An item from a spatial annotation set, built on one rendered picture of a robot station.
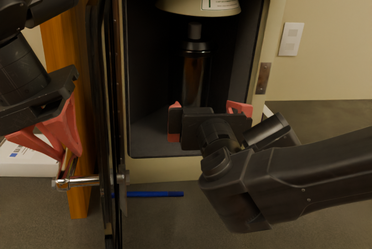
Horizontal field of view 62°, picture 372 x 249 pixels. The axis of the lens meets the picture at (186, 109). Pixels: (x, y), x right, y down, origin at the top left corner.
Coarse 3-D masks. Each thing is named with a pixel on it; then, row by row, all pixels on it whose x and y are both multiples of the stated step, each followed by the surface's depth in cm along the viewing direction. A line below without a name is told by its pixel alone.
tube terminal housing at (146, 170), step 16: (272, 0) 55; (272, 16) 57; (272, 32) 58; (256, 48) 62; (272, 48) 60; (256, 64) 64; (272, 64) 62; (256, 80) 63; (256, 96) 64; (256, 112) 66; (128, 160) 67; (144, 160) 68; (160, 160) 69; (176, 160) 69; (192, 160) 70; (144, 176) 70; (160, 176) 71; (176, 176) 72; (192, 176) 72
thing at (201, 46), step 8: (192, 24) 63; (200, 24) 64; (192, 32) 64; (200, 32) 65; (176, 40) 65; (184, 40) 63; (192, 40) 64; (200, 40) 64; (208, 40) 64; (184, 48) 63; (192, 48) 62; (200, 48) 63; (208, 48) 63
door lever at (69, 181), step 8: (64, 152) 38; (72, 152) 38; (64, 160) 36; (72, 160) 36; (64, 168) 34; (72, 168) 35; (56, 176) 33; (64, 176) 33; (72, 176) 33; (80, 176) 33; (88, 176) 33; (96, 176) 34; (56, 184) 32; (64, 184) 32; (72, 184) 33; (80, 184) 33; (88, 184) 33; (96, 184) 34
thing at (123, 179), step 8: (120, 168) 34; (112, 176) 33; (120, 176) 34; (128, 176) 34; (112, 184) 33; (120, 184) 35; (128, 184) 34; (120, 192) 35; (120, 200) 36; (120, 208) 36
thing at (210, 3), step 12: (156, 0) 63; (168, 0) 58; (180, 0) 56; (192, 0) 56; (204, 0) 56; (216, 0) 56; (228, 0) 57; (180, 12) 56; (192, 12) 56; (204, 12) 56; (216, 12) 56; (228, 12) 58
